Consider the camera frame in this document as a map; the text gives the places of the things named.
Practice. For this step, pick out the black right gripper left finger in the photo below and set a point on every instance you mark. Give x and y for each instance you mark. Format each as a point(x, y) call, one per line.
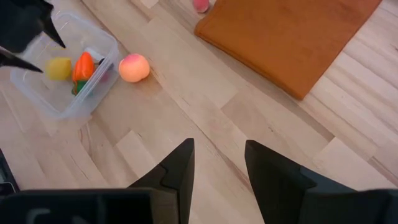
point(178, 180)

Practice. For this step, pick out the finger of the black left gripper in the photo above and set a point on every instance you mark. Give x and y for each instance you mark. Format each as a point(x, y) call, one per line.
point(15, 60)
point(53, 31)

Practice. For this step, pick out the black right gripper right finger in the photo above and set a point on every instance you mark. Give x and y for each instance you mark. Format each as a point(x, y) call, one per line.
point(273, 186)

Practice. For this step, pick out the yellow toy lemon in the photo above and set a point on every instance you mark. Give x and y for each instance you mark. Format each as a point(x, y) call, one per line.
point(59, 68)

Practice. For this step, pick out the orange toy carrot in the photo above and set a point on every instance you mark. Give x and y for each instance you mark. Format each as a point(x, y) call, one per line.
point(83, 67)

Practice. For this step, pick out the toy peach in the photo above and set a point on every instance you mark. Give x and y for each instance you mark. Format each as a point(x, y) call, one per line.
point(134, 68)

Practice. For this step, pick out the small pink toy fruit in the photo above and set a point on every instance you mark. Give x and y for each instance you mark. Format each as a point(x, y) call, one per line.
point(201, 4)

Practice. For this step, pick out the clear plastic tupperware container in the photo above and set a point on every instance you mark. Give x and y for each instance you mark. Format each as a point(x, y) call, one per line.
point(46, 96)

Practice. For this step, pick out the orange cloth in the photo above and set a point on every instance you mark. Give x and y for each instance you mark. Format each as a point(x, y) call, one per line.
point(280, 40)

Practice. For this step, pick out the black metal table frame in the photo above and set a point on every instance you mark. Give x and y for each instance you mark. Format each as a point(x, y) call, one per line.
point(4, 174)

